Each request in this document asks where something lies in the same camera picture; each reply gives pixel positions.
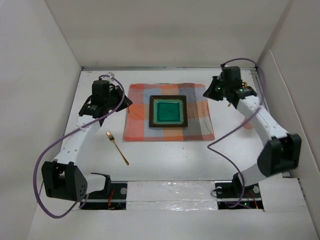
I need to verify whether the gold fork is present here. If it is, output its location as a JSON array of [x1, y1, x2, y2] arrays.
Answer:
[[106, 131, 130, 166]]

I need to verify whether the checkered orange blue cloth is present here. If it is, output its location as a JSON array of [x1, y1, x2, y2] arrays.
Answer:
[[123, 83, 215, 142]]

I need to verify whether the green black square plate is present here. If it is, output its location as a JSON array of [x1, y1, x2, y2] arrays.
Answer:
[[149, 95, 188, 128]]

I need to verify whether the gold spoon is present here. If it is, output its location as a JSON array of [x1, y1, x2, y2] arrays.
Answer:
[[224, 80, 251, 108]]

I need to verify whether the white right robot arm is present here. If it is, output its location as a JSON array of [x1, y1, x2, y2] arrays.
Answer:
[[203, 66, 302, 197]]

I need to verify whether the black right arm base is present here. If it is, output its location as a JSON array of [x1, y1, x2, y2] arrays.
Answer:
[[211, 181, 264, 210]]

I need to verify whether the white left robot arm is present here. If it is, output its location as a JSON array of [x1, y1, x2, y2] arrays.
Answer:
[[41, 79, 132, 202]]

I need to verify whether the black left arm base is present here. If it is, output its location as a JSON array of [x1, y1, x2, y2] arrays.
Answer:
[[79, 181, 128, 211]]

